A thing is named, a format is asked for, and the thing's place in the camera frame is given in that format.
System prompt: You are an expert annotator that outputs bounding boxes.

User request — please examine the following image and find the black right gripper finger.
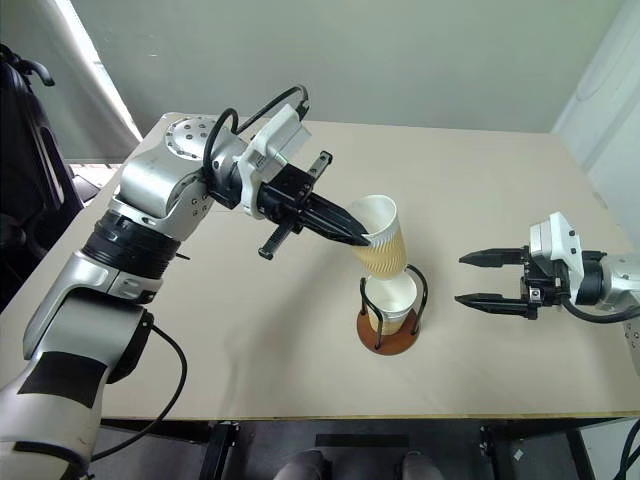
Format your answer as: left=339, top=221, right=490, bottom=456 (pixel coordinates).
left=453, top=292, right=530, bottom=318
left=458, top=246, right=527, bottom=268

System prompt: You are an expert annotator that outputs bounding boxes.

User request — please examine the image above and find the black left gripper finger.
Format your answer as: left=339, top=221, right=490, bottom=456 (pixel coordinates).
left=309, top=192, right=371, bottom=237
left=299, top=215, right=373, bottom=248

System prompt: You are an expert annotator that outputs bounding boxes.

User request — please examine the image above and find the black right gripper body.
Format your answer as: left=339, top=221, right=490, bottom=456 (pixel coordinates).
left=519, top=244, right=565, bottom=322

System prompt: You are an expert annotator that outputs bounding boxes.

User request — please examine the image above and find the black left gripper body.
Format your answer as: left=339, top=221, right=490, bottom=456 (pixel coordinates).
left=257, top=149, right=335, bottom=260

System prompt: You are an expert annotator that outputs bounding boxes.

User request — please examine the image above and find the dark grey rounded shape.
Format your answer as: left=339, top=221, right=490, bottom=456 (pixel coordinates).
left=401, top=449, right=447, bottom=480

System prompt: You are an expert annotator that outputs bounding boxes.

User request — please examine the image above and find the white door panel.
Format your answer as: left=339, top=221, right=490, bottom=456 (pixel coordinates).
left=549, top=0, right=640, bottom=217

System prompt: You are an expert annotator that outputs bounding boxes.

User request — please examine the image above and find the black strip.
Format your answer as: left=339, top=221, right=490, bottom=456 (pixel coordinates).
left=315, top=433, right=409, bottom=449

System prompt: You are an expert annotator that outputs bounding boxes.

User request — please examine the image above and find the black chair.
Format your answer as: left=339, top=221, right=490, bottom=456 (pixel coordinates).
left=0, top=43, right=101, bottom=316

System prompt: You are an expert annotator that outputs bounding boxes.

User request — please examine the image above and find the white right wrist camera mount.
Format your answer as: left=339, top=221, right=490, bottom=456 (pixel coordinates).
left=528, top=212, right=587, bottom=304

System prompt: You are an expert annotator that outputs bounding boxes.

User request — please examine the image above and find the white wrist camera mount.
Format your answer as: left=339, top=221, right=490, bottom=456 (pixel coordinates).
left=237, top=103, right=313, bottom=221
left=528, top=212, right=587, bottom=304

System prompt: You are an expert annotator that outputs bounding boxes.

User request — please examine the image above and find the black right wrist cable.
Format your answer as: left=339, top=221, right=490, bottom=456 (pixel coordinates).
left=558, top=292, right=640, bottom=325

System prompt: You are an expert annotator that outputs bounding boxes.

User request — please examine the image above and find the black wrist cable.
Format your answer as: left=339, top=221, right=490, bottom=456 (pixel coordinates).
left=202, top=85, right=310, bottom=199
left=558, top=292, right=640, bottom=325

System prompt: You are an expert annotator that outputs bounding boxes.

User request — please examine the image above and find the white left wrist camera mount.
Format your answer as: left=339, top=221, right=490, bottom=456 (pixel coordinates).
left=237, top=103, right=313, bottom=221

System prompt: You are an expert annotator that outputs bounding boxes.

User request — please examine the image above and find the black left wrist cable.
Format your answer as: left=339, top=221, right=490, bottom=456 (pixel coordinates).
left=202, top=85, right=310, bottom=199

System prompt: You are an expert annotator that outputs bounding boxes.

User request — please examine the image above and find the brown wire cup holder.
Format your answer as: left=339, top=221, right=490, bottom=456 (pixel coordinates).
left=355, top=265, right=429, bottom=356

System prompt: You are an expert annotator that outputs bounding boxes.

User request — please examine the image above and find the black right upper arm cable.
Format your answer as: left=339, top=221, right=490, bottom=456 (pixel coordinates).
left=617, top=418, right=640, bottom=480

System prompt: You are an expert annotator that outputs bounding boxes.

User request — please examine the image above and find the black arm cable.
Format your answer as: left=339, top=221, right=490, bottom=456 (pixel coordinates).
left=617, top=418, right=640, bottom=480
left=92, top=323, right=190, bottom=459

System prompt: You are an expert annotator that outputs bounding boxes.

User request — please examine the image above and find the black left upper arm cable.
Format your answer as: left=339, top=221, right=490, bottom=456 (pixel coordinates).
left=92, top=323, right=190, bottom=459

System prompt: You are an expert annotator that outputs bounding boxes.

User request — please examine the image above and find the black table frame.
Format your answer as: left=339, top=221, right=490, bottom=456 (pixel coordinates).
left=99, top=416, right=640, bottom=480

